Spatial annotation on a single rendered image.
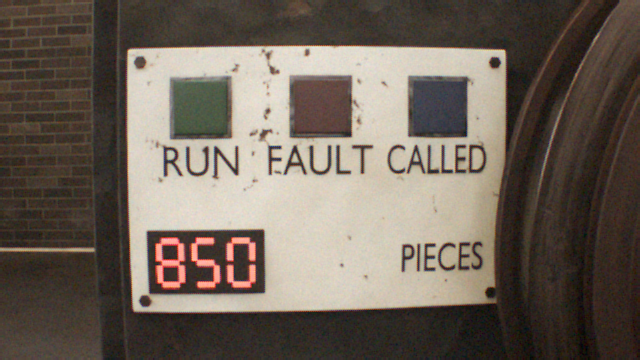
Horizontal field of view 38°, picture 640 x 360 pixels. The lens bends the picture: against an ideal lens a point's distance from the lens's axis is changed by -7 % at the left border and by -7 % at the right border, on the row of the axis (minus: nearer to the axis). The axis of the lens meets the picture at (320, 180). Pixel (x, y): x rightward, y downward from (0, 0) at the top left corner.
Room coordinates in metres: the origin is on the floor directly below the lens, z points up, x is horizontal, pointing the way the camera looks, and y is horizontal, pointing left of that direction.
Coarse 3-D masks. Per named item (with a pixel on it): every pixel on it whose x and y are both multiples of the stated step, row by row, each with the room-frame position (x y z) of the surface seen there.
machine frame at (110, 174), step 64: (128, 0) 0.66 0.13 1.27; (192, 0) 0.66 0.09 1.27; (256, 0) 0.67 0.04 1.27; (320, 0) 0.67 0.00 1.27; (384, 0) 0.68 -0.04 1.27; (448, 0) 0.68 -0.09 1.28; (512, 0) 0.69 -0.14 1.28; (576, 0) 0.69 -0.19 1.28; (512, 64) 0.69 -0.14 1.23; (512, 128) 0.69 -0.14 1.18; (128, 192) 0.66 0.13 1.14; (128, 256) 0.66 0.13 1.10; (128, 320) 0.66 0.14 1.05; (192, 320) 0.66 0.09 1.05; (256, 320) 0.67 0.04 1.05; (320, 320) 0.67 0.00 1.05; (384, 320) 0.68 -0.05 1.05; (448, 320) 0.68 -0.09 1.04
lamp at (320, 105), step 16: (304, 80) 0.65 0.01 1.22; (320, 80) 0.65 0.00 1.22; (336, 80) 0.65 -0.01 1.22; (304, 96) 0.65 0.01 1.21; (320, 96) 0.65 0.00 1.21; (336, 96) 0.65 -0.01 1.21; (304, 112) 0.65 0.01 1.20; (320, 112) 0.65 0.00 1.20; (336, 112) 0.65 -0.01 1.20; (304, 128) 0.65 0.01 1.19; (320, 128) 0.65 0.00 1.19; (336, 128) 0.65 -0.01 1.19
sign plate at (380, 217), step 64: (128, 64) 0.64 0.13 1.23; (192, 64) 0.64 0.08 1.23; (256, 64) 0.65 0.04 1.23; (320, 64) 0.65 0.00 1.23; (384, 64) 0.66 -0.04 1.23; (448, 64) 0.66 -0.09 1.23; (128, 128) 0.64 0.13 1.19; (256, 128) 0.65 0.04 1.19; (384, 128) 0.66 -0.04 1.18; (192, 192) 0.64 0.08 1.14; (256, 192) 0.65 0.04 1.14; (320, 192) 0.65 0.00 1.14; (384, 192) 0.66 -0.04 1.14; (448, 192) 0.66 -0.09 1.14; (256, 256) 0.65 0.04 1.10; (320, 256) 0.65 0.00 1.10; (384, 256) 0.66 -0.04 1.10; (448, 256) 0.66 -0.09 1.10
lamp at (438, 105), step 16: (416, 80) 0.66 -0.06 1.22; (432, 80) 0.66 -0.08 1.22; (448, 80) 0.66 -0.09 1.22; (416, 96) 0.66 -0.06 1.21; (432, 96) 0.66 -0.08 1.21; (448, 96) 0.66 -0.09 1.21; (416, 112) 0.66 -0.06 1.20; (432, 112) 0.66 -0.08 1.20; (448, 112) 0.66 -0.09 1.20; (464, 112) 0.66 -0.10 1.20; (416, 128) 0.66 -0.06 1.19; (432, 128) 0.66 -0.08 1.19; (448, 128) 0.66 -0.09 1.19
